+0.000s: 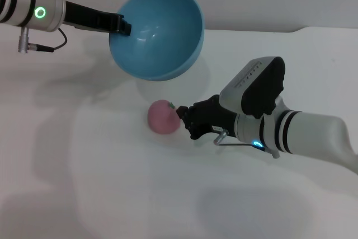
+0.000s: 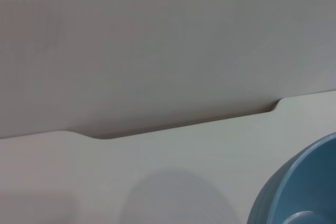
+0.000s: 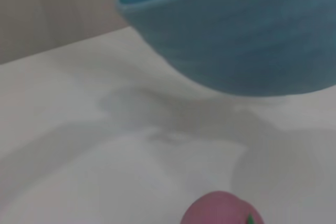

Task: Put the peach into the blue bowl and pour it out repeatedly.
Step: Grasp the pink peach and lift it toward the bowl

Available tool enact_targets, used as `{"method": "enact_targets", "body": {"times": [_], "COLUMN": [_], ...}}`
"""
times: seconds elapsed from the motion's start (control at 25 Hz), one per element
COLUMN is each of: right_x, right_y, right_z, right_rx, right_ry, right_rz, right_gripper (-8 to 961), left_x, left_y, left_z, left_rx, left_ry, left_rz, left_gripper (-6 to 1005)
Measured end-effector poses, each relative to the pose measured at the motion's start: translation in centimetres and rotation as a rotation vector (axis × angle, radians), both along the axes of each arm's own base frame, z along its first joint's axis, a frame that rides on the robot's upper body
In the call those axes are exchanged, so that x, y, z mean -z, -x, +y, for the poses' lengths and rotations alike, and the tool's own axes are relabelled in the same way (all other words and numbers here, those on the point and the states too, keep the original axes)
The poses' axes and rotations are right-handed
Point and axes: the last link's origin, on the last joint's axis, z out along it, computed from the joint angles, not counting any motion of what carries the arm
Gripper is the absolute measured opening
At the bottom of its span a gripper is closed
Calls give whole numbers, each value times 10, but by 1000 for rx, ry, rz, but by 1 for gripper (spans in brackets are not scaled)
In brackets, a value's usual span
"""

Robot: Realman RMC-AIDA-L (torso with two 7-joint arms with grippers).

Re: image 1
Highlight pink peach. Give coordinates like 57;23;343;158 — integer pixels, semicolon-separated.
147;99;181;134

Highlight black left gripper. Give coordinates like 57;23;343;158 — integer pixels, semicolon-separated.
62;0;133;36

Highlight blue bowl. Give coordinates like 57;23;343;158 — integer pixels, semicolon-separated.
108;0;206;82

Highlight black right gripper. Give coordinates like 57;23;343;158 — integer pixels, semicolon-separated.
176;94;238;140

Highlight thin black left wrist cable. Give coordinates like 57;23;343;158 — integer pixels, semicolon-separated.
27;27;68;53

